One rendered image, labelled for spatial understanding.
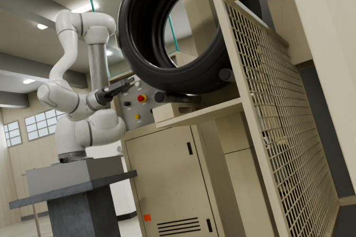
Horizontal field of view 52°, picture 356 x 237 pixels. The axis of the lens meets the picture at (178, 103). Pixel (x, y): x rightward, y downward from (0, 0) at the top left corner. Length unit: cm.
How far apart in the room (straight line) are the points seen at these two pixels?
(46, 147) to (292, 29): 1039
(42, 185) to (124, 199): 341
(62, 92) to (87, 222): 71
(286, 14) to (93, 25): 105
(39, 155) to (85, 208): 973
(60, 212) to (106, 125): 52
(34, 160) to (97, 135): 974
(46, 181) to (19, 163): 1017
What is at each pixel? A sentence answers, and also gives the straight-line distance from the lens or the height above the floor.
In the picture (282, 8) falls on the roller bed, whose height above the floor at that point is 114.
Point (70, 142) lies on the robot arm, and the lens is 209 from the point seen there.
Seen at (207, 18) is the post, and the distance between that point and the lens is 179.
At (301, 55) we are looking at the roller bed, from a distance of 156.
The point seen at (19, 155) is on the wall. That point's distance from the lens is 1216.
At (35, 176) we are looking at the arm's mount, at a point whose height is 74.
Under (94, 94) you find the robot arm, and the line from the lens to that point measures 171.
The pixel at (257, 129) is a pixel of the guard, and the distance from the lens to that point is 76.
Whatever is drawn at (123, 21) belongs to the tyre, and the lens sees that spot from 155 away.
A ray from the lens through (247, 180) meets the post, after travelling 170.
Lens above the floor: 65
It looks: 8 degrees up
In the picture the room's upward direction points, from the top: 14 degrees counter-clockwise
